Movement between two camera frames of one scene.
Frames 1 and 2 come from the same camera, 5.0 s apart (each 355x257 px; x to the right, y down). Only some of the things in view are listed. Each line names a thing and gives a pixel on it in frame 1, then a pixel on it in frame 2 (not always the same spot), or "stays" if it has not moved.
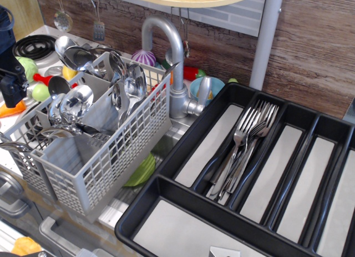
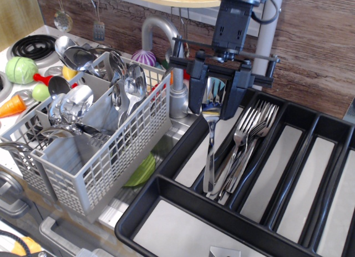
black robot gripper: x=13 y=81 to x=233 y=12
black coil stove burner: x=34 y=46 stays
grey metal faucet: x=180 y=106 stays
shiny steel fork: x=170 y=68 to x=212 y=99
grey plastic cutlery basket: x=83 y=142 stays
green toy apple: x=40 y=92 stays
